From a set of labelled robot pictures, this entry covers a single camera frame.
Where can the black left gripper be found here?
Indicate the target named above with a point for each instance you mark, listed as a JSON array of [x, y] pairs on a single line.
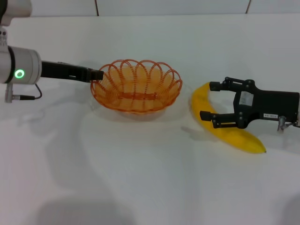
[[61, 71]]

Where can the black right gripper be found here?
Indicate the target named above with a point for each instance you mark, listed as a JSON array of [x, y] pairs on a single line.
[[274, 103]]

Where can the yellow banana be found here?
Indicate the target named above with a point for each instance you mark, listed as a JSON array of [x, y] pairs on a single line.
[[201, 103]]

